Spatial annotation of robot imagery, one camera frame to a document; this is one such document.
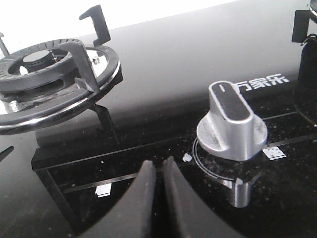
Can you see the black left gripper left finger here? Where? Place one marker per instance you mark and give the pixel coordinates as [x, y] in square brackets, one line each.
[131, 215]

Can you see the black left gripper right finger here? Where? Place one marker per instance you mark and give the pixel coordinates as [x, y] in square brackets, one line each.
[190, 216]

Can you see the dark blue cooking pot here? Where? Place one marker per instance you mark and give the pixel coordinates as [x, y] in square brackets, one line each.
[305, 94]

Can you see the left black pot support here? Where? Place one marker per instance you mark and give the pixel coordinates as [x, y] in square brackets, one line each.
[97, 71]

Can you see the black pot support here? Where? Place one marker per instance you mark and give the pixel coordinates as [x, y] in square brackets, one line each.
[97, 71]
[301, 25]

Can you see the right black pot support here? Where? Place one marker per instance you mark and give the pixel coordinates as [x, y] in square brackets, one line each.
[301, 25]

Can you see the silver stove control knob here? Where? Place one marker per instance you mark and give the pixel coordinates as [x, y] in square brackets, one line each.
[230, 129]

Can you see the black glass gas stove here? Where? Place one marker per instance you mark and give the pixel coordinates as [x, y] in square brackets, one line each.
[59, 181]

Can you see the left gas burner head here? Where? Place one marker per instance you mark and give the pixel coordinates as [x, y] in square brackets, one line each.
[35, 66]

